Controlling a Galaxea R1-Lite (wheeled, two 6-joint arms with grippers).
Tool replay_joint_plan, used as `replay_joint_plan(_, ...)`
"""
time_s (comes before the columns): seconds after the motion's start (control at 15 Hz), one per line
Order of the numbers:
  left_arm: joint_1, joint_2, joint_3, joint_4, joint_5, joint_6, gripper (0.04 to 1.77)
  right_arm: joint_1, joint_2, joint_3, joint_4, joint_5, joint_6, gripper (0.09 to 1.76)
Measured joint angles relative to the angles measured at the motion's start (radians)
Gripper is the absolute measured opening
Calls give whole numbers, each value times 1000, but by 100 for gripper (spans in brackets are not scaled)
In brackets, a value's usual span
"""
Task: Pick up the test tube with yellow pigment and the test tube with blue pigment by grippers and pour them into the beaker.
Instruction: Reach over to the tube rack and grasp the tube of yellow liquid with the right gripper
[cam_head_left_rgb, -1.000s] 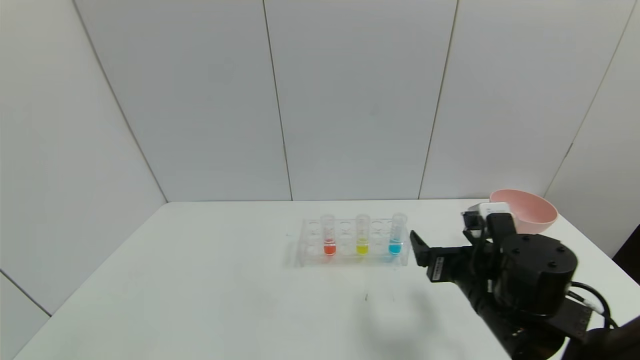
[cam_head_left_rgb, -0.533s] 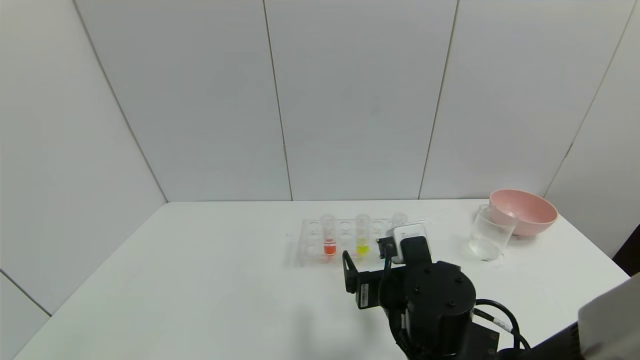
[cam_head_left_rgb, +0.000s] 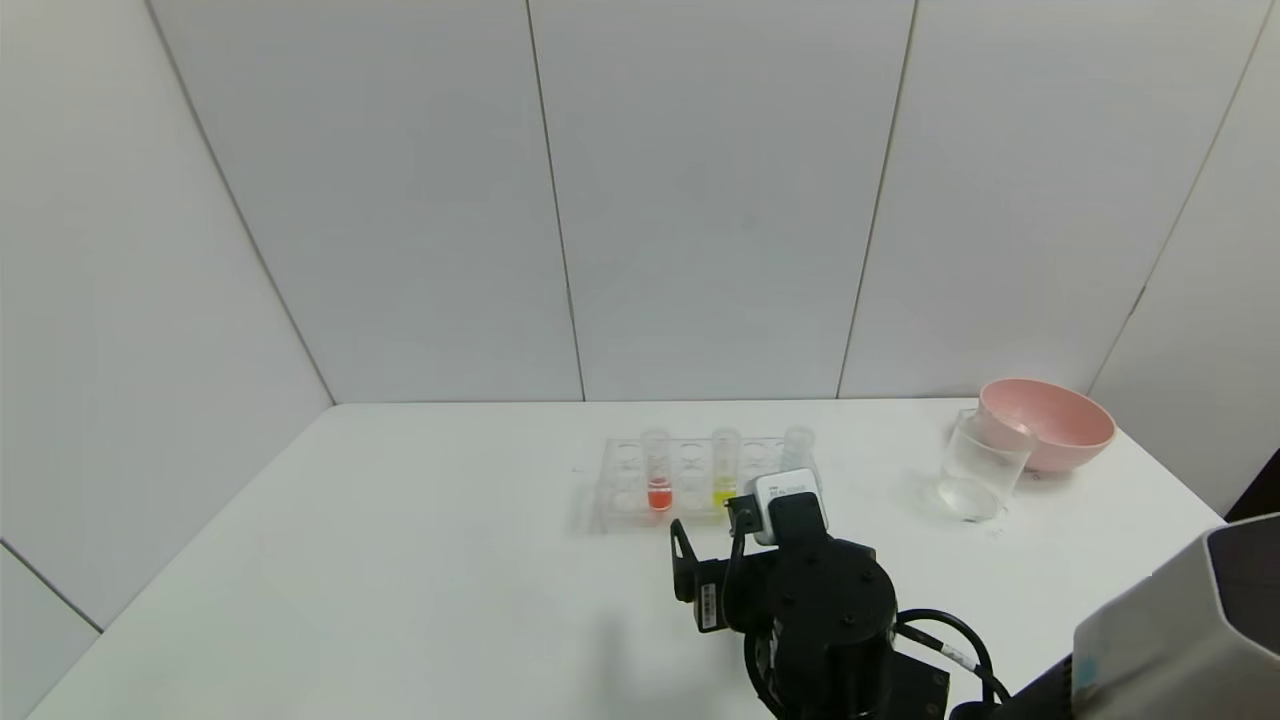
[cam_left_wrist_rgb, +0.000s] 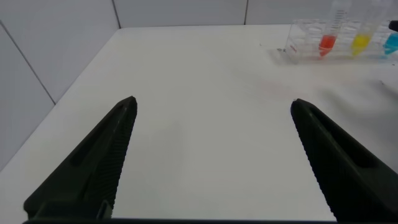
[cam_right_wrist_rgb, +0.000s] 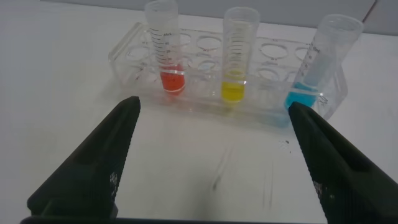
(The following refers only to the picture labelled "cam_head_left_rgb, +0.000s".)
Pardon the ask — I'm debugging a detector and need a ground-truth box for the test tube with yellow pigment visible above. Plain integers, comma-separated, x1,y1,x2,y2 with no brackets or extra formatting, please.
711,427,742,509

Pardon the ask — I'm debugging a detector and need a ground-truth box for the clear plastic test tube rack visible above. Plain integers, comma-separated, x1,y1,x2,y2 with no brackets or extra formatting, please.
590,435,823,536

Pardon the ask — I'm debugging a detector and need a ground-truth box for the test tube with red liquid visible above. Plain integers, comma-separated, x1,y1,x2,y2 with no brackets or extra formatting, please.
641,428,674,514

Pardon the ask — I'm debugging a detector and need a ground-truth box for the clear glass beaker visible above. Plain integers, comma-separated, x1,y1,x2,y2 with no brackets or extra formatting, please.
935,408,1034,523

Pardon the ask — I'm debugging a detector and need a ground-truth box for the pink bowl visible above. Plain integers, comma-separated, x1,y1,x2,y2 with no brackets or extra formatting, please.
978,378,1117,473

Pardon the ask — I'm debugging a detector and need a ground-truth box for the dark object beside table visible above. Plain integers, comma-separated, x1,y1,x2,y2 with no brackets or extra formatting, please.
1225,478,1280,523

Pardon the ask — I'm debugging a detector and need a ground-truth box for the white RealSense wrist camera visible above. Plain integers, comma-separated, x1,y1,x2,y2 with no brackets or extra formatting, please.
750,468,829,546

